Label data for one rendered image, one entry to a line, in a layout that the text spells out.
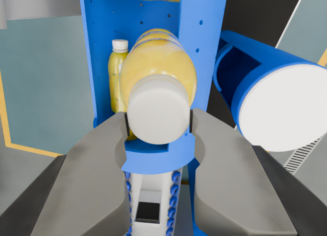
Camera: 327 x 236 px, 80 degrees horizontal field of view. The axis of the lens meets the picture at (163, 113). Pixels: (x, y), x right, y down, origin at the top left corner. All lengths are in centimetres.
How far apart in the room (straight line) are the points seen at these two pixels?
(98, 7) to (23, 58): 151
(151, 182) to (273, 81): 63
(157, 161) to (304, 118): 45
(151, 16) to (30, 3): 30
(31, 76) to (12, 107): 40
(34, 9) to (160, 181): 74
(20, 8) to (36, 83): 144
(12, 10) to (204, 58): 43
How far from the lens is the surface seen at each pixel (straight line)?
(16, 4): 60
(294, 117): 68
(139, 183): 93
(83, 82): 180
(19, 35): 195
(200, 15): 34
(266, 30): 152
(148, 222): 87
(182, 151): 44
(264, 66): 64
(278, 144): 71
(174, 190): 87
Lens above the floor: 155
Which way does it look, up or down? 62 degrees down
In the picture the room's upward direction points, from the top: 174 degrees counter-clockwise
